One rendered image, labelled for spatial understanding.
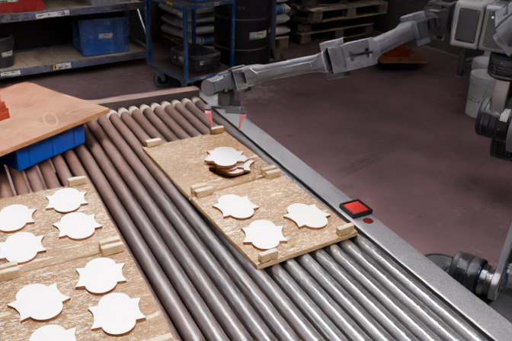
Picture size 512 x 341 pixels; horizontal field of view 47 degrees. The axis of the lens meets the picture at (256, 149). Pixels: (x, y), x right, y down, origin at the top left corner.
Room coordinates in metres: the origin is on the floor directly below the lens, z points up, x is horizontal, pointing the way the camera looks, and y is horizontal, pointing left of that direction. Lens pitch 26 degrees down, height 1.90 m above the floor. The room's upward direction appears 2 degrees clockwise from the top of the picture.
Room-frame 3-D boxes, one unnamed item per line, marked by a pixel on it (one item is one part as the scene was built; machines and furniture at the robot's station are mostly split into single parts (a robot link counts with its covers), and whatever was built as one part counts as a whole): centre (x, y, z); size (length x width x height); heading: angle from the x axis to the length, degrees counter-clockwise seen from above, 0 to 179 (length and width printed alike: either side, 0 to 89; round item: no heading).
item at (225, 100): (1.90, 0.11, 1.18); 0.10 x 0.07 x 0.07; 92
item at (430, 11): (1.98, -0.57, 1.45); 0.09 x 0.08 x 0.12; 55
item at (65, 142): (2.00, 0.86, 0.97); 0.31 x 0.31 x 0.10; 58
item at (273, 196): (1.56, -0.05, 0.93); 0.41 x 0.35 x 0.02; 32
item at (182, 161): (1.92, 0.17, 0.93); 0.41 x 0.35 x 0.02; 32
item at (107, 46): (5.94, 1.64, 0.32); 0.50 x 0.41 x 0.37; 122
